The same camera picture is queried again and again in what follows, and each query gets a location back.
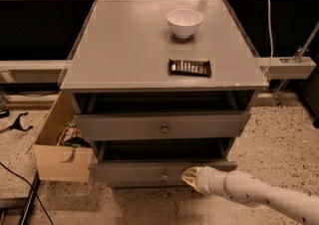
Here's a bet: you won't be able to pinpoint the grey drawer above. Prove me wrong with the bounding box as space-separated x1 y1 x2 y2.
75 112 251 140
89 138 238 183
107 179 189 188

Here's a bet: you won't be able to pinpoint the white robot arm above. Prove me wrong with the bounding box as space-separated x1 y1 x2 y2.
181 166 319 225

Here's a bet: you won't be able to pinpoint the grey top drawer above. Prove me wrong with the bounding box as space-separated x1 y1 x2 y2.
75 112 251 140

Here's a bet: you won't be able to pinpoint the grey bottom drawer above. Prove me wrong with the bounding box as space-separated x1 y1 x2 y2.
107 179 189 188

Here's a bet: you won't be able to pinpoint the grey wooden drawer cabinet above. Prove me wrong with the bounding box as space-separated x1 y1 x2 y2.
60 0 269 157

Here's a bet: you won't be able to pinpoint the dark snack bar wrapper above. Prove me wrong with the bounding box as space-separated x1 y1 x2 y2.
168 59 211 78

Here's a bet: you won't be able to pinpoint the snack bags in box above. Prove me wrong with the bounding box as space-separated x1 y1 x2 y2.
58 120 91 147

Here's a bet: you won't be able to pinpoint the cardboard box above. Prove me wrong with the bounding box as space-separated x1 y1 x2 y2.
33 93 93 182

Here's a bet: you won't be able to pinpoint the white ceramic bowl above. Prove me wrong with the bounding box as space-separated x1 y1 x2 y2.
166 9 202 39

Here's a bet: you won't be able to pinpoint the black tool on floor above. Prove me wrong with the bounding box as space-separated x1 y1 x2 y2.
0 112 33 133

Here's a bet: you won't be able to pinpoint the black cable on floor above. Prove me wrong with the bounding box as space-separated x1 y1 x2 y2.
0 161 55 225

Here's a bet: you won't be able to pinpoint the white cable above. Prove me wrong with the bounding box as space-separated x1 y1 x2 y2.
250 0 275 75

